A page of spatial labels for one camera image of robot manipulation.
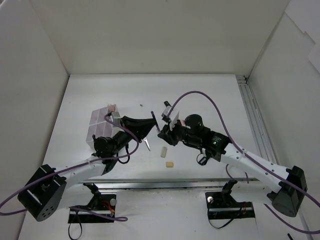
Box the purple pen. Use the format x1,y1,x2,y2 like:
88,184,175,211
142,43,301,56
150,111,161,134

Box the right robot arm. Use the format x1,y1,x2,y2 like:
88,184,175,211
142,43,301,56
158,113,307,217

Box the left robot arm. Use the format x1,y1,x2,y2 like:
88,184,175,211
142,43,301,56
17,116,157,222

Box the clear compartment organizer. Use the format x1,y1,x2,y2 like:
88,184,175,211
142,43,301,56
86,106,120,150

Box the white eraser in sleeve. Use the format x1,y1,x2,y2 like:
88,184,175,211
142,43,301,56
160,146,168,158

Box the yellow black highlighter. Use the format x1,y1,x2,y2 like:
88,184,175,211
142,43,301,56
164,101,171,107

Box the tan eraser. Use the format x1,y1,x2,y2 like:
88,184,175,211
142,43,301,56
165,162,174,168

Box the black handled scissors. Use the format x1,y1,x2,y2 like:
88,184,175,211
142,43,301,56
143,137,151,151

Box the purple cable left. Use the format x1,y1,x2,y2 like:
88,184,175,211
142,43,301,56
0,113,141,223

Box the purple cable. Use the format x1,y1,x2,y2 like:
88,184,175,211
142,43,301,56
167,91,320,235
0,113,141,223

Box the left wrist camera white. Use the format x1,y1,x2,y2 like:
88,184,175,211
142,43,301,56
104,111,121,125

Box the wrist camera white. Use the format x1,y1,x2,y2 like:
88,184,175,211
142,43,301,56
104,111,121,125
161,105,180,131

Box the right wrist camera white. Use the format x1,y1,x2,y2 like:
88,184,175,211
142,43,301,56
161,105,180,131

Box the aluminium rail front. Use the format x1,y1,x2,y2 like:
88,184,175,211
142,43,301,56
77,177,258,191

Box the aluminium rail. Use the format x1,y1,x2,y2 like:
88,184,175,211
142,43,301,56
235,75,278,164
77,177,258,191

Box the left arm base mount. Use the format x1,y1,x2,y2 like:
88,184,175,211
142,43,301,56
67,183,117,224

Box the aluminium rail right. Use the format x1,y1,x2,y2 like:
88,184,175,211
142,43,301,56
235,75,278,164

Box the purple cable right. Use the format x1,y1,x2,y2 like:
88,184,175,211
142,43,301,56
167,91,320,235

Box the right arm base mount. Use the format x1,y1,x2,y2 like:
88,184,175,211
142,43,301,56
205,180,256,220

